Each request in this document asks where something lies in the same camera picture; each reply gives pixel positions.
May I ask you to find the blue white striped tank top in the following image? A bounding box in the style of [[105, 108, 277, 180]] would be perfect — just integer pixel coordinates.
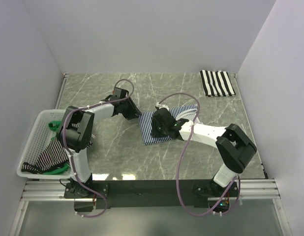
[[138, 105, 197, 146]]

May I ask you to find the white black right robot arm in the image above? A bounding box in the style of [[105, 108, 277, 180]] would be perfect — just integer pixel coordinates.
[[152, 108, 257, 196]]

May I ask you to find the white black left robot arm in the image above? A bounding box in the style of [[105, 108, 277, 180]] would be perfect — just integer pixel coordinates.
[[57, 87, 141, 198]]

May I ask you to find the folded black white tank top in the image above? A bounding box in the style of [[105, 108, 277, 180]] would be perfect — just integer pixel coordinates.
[[200, 70, 236, 97]]

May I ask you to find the dark striped tank top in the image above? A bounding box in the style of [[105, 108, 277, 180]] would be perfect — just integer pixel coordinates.
[[21, 132, 96, 173]]

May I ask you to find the green garment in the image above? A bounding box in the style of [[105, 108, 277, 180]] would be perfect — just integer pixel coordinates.
[[42, 120, 70, 176]]

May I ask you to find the white plastic laundry basket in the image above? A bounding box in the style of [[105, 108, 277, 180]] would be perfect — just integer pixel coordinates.
[[16, 109, 70, 180]]

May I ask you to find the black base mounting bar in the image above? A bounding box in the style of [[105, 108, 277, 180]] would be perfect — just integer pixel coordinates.
[[64, 179, 239, 212]]

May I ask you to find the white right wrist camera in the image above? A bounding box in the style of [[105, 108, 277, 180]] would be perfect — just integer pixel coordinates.
[[155, 102, 169, 111]]

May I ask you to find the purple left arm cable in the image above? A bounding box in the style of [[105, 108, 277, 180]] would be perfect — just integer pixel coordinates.
[[62, 79, 135, 219]]

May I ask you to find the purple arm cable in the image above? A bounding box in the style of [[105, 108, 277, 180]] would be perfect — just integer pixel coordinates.
[[158, 92, 241, 218], [62, 79, 135, 219]]

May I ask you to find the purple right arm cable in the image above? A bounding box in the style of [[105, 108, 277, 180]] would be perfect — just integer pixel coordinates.
[[158, 92, 241, 218]]

